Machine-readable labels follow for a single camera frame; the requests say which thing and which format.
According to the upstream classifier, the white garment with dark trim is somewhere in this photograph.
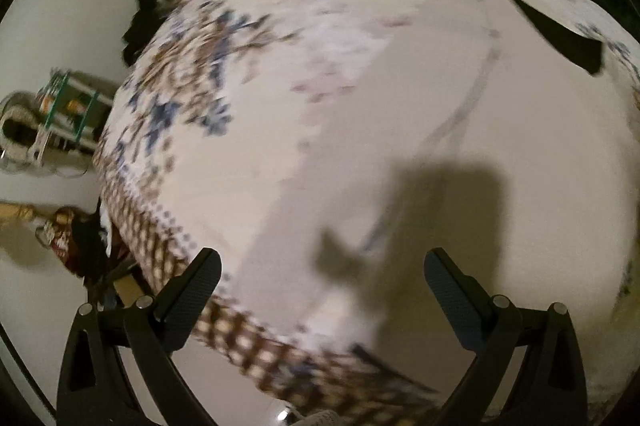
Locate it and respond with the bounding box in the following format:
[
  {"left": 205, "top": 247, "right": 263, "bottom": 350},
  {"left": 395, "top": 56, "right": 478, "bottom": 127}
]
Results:
[{"left": 232, "top": 0, "right": 639, "bottom": 388}]

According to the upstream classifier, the green white rack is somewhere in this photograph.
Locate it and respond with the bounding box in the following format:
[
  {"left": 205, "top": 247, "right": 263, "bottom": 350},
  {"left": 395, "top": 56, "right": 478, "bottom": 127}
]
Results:
[{"left": 29, "top": 68, "right": 118, "bottom": 166}]

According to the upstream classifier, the floral patterned bed sheet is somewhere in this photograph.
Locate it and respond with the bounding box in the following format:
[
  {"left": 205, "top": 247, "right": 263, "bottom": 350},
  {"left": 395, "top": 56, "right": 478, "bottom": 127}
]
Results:
[{"left": 96, "top": 0, "right": 639, "bottom": 425}]

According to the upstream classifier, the black cloth on floor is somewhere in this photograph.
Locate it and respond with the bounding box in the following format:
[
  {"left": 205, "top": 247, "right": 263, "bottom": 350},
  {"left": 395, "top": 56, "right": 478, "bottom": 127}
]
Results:
[{"left": 122, "top": 0, "right": 182, "bottom": 66}]

